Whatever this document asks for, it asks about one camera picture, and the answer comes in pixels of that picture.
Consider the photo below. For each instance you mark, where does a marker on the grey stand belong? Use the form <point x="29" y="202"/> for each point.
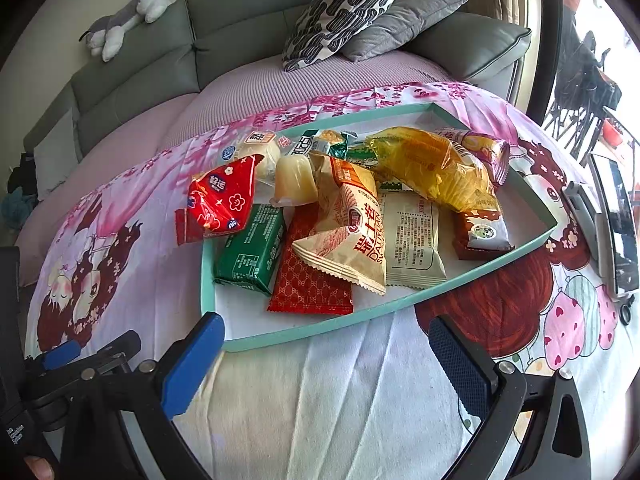
<point x="580" y="205"/>

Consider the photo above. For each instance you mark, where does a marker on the orange object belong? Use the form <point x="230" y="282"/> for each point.
<point x="613" y="132"/>

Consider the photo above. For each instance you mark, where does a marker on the person's left hand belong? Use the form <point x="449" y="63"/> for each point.
<point x="40" y="469"/>

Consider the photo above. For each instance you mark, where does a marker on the red milk biscuit packet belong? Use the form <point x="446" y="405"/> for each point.
<point x="482" y="235"/>

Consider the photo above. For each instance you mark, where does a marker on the grey white plush toy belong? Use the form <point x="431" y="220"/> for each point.
<point x="125" y="17"/>

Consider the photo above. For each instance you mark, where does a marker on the beige swiss roll packet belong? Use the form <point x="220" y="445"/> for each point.
<point x="350" y="230"/>

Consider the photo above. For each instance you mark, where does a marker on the black metal rack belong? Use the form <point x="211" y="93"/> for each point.
<point x="585" y="75"/>

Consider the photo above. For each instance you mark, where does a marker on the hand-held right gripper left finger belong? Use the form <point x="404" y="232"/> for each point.
<point x="192" y="367"/>

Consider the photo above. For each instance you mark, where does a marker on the black white patterned pillow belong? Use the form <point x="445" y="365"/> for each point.
<point x="345" y="10"/>

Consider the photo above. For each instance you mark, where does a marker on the bun in clear bag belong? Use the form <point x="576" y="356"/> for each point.
<point x="260" y="152"/>

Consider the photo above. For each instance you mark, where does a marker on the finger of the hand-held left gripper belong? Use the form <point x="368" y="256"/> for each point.
<point x="60" y="355"/>
<point x="112" y="355"/>

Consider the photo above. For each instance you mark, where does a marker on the grey pillow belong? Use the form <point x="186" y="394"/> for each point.
<point x="410" y="25"/>

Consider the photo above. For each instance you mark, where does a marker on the red patterned snack packet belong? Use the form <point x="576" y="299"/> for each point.
<point x="305" y="285"/>

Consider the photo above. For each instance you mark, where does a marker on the black screen device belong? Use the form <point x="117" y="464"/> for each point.
<point x="617" y="230"/>

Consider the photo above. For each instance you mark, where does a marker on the yellow clear bread packet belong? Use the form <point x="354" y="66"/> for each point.
<point x="430" y="170"/>

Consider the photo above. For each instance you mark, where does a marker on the dark clothes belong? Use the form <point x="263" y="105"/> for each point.
<point x="22" y="175"/>

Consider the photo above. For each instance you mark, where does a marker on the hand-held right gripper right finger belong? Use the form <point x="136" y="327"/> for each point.
<point x="460" y="365"/>

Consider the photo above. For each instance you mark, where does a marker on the purple strawberry roll packet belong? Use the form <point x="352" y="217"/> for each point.
<point x="485" y="147"/>

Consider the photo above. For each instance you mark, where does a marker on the teal rimmed white tray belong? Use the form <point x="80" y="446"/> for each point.
<point x="235" y="310"/>

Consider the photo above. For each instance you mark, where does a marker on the grey green sofa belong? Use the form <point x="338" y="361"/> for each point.
<point x="225" y="25"/>

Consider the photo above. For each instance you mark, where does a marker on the pink cartoon printed blanket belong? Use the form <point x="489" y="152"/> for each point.
<point x="325" y="410"/>

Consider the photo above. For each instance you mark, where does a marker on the small green edged candy packet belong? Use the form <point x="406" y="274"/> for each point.
<point x="357" y="152"/>

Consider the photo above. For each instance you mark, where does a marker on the red flower print snack packet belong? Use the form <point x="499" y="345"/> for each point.
<point x="220" y="202"/>

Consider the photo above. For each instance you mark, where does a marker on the pink ribbed sofa cover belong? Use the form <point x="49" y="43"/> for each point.
<point x="250" y="95"/>

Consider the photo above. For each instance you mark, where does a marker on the pale yellow jelly cup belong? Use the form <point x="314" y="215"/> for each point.
<point x="295" y="180"/>

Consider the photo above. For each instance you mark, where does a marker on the cream snack packet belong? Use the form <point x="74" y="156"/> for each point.
<point x="415" y="245"/>

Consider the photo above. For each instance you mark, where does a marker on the teal cloth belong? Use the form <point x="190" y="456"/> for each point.
<point x="15" y="207"/>

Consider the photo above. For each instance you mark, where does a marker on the small green white snack packet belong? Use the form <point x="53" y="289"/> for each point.
<point x="325" y="141"/>

